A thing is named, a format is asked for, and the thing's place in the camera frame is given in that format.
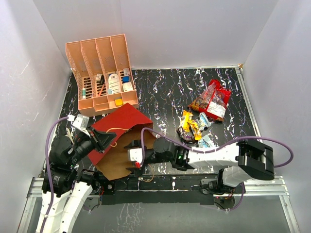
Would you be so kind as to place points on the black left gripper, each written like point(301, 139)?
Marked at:
point(100, 139)

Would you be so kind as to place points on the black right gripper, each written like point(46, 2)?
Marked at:
point(145, 163)

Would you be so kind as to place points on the red brown paper bag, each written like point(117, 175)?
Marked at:
point(126, 122)

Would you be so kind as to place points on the brown M&M's packet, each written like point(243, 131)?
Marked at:
point(186, 137)

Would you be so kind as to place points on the yellow M&M's packet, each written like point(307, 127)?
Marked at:
point(195, 129)
point(186, 118)

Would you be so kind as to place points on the silver Himalaya snack packet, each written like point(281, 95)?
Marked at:
point(203, 122)

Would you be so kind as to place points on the large red candy bag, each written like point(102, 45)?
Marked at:
point(212, 101)

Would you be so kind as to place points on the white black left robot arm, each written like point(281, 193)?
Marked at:
point(64, 190)

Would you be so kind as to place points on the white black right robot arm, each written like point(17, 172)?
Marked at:
point(243, 160)

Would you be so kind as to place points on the yellow cube in organizer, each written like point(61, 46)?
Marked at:
point(118, 102)

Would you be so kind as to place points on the green white tube in organizer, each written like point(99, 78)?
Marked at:
point(83, 93)

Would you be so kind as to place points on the orange pen in organizer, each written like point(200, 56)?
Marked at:
point(101, 90)

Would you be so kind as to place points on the white rounded card pack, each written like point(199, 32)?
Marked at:
point(114, 83)

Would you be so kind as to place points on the blue small box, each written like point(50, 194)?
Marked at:
point(126, 79)

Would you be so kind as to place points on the peach plastic desk organizer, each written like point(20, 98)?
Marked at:
point(91, 62)

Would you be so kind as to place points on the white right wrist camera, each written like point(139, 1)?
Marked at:
point(135, 156)

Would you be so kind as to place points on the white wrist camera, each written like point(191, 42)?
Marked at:
point(79, 122)
point(135, 156)

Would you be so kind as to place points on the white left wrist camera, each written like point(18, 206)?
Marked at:
point(79, 122)

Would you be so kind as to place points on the black aluminium front rail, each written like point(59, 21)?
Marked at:
point(177, 188)

